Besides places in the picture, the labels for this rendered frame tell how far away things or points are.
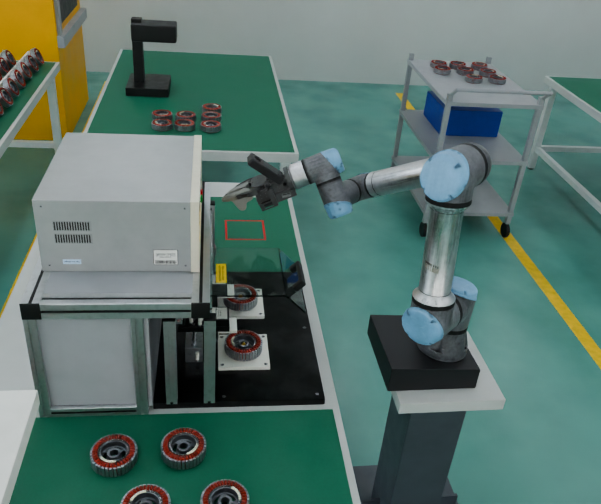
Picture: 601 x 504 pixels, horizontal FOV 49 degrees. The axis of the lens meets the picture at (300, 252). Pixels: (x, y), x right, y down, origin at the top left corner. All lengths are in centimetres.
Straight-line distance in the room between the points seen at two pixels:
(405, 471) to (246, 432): 68
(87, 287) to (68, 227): 15
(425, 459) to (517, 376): 121
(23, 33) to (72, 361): 381
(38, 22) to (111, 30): 192
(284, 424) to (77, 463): 53
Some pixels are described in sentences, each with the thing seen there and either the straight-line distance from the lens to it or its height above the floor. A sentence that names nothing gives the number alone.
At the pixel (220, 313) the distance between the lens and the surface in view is 189.
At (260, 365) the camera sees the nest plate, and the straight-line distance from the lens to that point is 193.
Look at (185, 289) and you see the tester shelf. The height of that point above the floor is 111.
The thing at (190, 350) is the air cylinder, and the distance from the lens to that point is 193.
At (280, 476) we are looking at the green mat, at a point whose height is 75.
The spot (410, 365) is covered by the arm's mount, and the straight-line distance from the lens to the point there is 193.
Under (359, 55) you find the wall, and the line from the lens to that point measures 723.
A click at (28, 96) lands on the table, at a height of 75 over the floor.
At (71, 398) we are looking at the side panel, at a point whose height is 80.
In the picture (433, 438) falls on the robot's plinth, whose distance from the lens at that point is 218.
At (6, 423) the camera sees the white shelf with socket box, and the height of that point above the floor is 121.
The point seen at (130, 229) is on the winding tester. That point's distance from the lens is 166.
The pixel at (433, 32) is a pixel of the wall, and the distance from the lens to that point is 737.
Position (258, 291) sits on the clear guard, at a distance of 173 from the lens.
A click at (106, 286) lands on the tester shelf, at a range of 168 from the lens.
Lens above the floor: 206
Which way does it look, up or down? 31 degrees down
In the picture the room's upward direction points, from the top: 5 degrees clockwise
